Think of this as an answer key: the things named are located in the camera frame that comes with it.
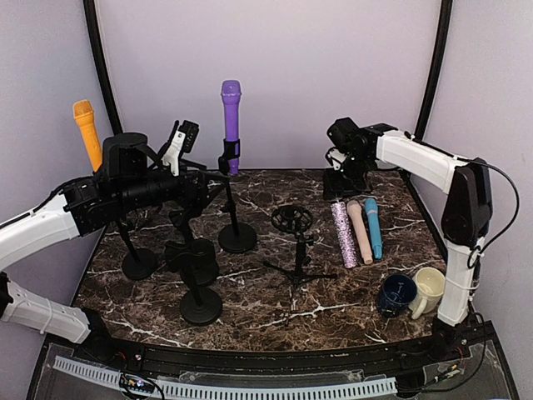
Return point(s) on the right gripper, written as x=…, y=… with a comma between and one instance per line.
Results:
x=332, y=185

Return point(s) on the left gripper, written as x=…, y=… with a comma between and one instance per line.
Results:
x=200, y=198

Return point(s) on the glitter silver-head microphone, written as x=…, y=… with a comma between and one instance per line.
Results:
x=344, y=235

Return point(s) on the beige microphone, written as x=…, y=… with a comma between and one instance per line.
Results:
x=354, y=212

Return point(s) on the blue microphone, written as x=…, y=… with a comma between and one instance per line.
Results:
x=371, y=210

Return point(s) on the black tripod shock-mount stand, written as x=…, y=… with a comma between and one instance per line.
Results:
x=296, y=220

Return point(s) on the black stand of purple microphone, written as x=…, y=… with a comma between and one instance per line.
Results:
x=237, y=237

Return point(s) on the black stand of blue microphone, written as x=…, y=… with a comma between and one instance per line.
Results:
x=200, y=306

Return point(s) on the purple microphone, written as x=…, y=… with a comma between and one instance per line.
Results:
x=231, y=95

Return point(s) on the black stand of orange microphone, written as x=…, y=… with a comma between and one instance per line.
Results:
x=139, y=263

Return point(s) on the orange microphone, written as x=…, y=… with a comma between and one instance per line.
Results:
x=84, y=117

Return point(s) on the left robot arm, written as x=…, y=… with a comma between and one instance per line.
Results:
x=132, y=176

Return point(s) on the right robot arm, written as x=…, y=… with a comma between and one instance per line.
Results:
x=465, y=221

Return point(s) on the black stand of beige microphone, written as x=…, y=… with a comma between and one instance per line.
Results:
x=195, y=258

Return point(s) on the dark blue mug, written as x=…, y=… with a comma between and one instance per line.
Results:
x=396, y=293

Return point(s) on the cream mug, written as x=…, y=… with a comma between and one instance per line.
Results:
x=430, y=285

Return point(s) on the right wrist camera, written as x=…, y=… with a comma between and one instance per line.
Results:
x=335, y=158

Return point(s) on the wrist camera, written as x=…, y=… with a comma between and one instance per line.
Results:
x=335, y=158
x=181, y=140

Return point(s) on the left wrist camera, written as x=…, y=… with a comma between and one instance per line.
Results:
x=181, y=140

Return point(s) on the black front rail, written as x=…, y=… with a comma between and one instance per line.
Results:
x=404, y=357

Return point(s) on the right black frame post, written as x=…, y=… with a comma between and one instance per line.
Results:
x=437, y=58

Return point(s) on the black frame post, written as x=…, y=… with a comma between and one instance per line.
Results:
x=99, y=60
x=437, y=58

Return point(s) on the white cable tray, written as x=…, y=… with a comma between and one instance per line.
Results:
x=202, y=385

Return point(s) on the left black frame post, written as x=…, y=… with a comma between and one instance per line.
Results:
x=99, y=60

